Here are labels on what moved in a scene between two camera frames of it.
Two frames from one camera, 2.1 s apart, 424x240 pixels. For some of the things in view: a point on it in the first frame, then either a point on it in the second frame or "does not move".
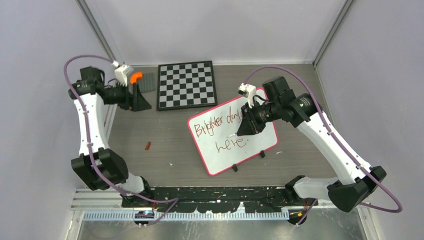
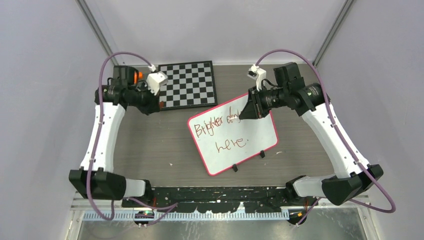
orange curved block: x=135 y=76 does not move
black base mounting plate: x=221 y=199 does not move
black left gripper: x=135 y=102 → x=153 y=105
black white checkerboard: x=184 y=85 does not move
